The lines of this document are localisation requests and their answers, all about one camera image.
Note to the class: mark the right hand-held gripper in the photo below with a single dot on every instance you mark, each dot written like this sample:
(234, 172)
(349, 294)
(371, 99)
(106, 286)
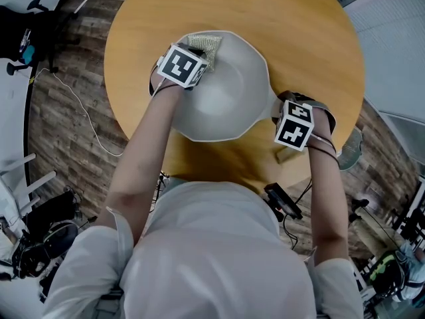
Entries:
(293, 128)

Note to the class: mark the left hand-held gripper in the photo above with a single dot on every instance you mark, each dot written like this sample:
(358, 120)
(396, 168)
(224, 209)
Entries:
(179, 66)

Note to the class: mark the person's right forearm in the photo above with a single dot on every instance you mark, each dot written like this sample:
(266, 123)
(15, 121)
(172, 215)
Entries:
(327, 204)

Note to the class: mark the person's left forearm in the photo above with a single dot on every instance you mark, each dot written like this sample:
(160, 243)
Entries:
(142, 161)

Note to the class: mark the beige sponge block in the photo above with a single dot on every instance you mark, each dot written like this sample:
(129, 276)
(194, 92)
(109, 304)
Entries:
(289, 155)

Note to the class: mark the round wooden table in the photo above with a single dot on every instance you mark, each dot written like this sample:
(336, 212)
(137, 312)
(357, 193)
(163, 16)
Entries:
(299, 45)

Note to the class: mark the black waist-mounted device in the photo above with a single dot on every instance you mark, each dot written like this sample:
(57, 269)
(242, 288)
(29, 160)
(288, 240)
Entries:
(282, 199)

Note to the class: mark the teal object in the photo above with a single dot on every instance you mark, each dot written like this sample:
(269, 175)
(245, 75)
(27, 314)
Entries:
(29, 53)

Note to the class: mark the clear plastic bottle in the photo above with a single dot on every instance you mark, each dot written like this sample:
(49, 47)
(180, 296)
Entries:
(25, 39)

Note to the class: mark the person's white shirt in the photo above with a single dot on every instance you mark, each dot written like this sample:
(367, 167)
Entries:
(206, 261)

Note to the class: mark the black high-back office chair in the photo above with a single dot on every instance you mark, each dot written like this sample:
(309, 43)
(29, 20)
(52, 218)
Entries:
(13, 28)

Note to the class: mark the black and green shoe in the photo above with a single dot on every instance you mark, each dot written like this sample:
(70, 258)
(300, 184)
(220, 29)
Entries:
(385, 268)

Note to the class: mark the black round padded seat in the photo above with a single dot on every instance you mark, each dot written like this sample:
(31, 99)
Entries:
(50, 208)

